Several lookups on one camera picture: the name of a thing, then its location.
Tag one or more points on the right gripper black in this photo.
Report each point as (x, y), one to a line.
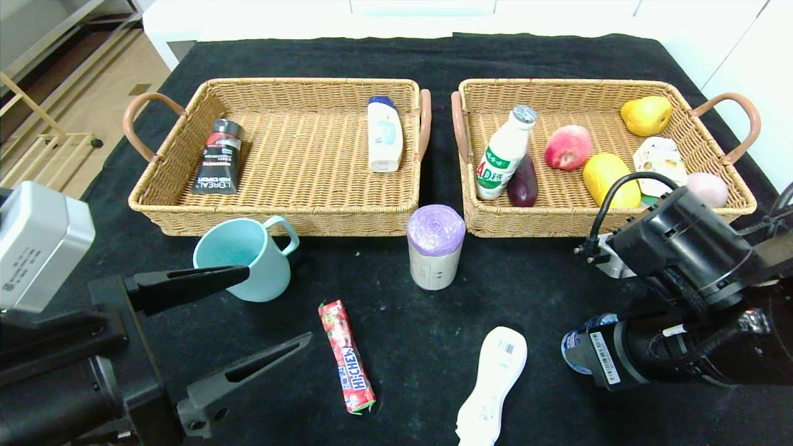
(604, 358)

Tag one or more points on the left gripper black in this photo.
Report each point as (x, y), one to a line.
(131, 353)

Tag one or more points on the dark blue lidded jar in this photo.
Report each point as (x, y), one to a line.
(573, 353)

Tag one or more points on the teal plastic mug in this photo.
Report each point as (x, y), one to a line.
(269, 294)

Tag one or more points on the white yellow drink carton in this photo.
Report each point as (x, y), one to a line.
(660, 161)

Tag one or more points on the white AD milk bottle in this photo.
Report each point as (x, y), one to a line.
(499, 167)

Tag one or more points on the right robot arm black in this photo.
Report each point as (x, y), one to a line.
(694, 248)

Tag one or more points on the white flat bottle with barcode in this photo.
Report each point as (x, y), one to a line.
(492, 384)

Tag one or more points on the red Hi-Chew candy pack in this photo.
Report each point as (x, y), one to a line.
(350, 365)

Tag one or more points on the green tin can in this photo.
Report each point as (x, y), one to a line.
(649, 200)

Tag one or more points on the yellow mango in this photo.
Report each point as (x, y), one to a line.
(610, 179)

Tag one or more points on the black cosmetic tube red band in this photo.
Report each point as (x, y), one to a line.
(218, 166)

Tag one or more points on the purple eggplant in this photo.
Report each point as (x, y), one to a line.
(525, 189)

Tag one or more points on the purple trash bag roll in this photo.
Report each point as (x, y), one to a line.
(433, 266)

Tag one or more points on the pale pink potato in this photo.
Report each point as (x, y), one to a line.
(709, 189)

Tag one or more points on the red peach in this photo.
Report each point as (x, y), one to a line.
(567, 147)

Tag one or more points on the yellow pear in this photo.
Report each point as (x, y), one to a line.
(645, 116)

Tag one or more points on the white shampoo bottle blue cap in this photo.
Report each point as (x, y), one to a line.
(384, 141)

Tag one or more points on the black tablecloth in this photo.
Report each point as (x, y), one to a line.
(396, 62)

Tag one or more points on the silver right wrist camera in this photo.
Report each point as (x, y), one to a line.
(616, 260)

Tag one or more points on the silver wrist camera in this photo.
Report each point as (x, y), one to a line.
(43, 248)
(616, 260)

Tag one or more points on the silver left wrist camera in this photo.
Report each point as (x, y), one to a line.
(43, 248)

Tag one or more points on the grey metal shelf frame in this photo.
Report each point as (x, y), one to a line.
(93, 18)

